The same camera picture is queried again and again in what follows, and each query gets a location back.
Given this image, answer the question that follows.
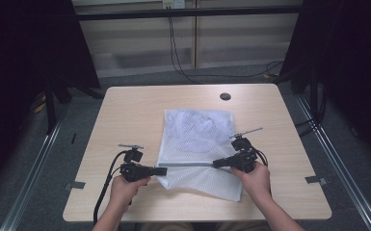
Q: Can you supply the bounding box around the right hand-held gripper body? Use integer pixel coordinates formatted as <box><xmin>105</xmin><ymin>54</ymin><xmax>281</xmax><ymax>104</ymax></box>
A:
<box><xmin>228</xmin><ymin>126</ymin><xmax>264</xmax><ymax>174</ymax></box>

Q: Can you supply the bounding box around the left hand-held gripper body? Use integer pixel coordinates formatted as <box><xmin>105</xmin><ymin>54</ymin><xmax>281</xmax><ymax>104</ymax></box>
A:
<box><xmin>118</xmin><ymin>143</ymin><xmax>152</xmax><ymax>184</ymax></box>

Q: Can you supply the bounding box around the white mesh laundry bag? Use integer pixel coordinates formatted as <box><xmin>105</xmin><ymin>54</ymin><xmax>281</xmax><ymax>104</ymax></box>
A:
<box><xmin>155</xmin><ymin>108</ymin><xmax>244</xmax><ymax>203</ymax></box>

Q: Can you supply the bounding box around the person's left hand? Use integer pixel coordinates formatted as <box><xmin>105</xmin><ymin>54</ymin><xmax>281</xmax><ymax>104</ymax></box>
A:
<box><xmin>109</xmin><ymin>175</ymin><xmax>152</xmax><ymax>210</ymax></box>

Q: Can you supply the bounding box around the person's right hand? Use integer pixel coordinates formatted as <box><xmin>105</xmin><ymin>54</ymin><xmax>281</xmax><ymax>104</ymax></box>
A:
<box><xmin>229</xmin><ymin>162</ymin><xmax>272</xmax><ymax>203</ymax></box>

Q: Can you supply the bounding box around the white printed garment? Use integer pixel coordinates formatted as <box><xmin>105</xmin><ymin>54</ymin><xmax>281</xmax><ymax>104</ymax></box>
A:
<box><xmin>167</xmin><ymin>110</ymin><xmax>232</xmax><ymax>152</ymax></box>

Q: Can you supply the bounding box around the black metal stand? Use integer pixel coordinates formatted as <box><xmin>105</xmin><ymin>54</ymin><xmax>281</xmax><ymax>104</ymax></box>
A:
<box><xmin>42</xmin><ymin>75</ymin><xmax>60</xmax><ymax>135</ymax></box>

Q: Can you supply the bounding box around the black curtain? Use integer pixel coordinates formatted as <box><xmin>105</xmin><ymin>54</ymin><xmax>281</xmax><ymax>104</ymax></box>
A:
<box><xmin>0</xmin><ymin>0</ymin><xmax>102</xmax><ymax>195</ymax></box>
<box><xmin>278</xmin><ymin>0</ymin><xmax>371</xmax><ymax>169</ymax></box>

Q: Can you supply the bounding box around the black horizontal bar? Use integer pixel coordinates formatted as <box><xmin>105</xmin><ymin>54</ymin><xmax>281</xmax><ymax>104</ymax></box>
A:
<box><xmin>76</xmin><ymin>5</ymin><xmax>304</xmax><ymax>21</ymax></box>

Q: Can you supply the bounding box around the white power outlet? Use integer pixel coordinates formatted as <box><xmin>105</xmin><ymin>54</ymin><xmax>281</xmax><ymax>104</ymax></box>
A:
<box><xmin>161</xmin><ymin>0</ymin><xmax>187</xmax><ymax>10</ymax></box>

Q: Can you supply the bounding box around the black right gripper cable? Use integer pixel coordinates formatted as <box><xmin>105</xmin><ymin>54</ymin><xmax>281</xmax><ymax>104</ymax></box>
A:
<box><xmin>252</xmin><ymin>147</ymin><xmax>270</xmax><ymax>167</ymax></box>

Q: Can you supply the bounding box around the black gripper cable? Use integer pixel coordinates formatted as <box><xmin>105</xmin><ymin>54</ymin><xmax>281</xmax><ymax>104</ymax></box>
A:
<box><xmin>252</xmin><ymin>147</ymin><xmax>270</xmax><ymax>167</ymax></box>
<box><xmin>93</xmin><ymin>149</ymin><xmax>130</xmax><ymax>225</ymax></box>

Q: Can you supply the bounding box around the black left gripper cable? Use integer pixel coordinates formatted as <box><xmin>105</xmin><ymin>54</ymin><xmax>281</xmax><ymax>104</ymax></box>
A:
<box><xmin>93</xmin><ymin>149</ymin><xmax>130</xmax><ymax>225</ymax></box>

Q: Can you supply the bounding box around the grey metal table bracket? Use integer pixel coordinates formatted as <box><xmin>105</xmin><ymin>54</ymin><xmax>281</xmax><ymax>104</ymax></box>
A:
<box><xmin>64</xmin><ymin>180</ymin><xmax>87</xmax><ymax>192</ymax></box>
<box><xmin>304</xmin><ymin>175</ymin><xmax>330</xmax><ymax>187</ymax></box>

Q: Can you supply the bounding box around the black cable bundle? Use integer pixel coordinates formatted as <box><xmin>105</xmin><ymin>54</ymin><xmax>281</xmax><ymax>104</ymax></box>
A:
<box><xmin>294</xmin><ymin>81</ymin><xmax>329</xmax><ymax>139</ymax></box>

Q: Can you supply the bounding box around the metal floor rail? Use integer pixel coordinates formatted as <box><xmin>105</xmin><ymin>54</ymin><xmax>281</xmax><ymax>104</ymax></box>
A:
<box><xmin>0</xmin><ymin>116</ymin><xmax>64</xmax><ymax>231</ymax></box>
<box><xmin>296</xmin><ymin>95</ymin><xmax>371</xmax><ymax>231</ymax></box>

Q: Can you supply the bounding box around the black floor cable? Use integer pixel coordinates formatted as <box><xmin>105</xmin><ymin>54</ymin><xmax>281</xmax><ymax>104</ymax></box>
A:
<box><xmin>167</xmin><ymin>14</ymin><xmax>285</xmax><ymax>85</ymax></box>

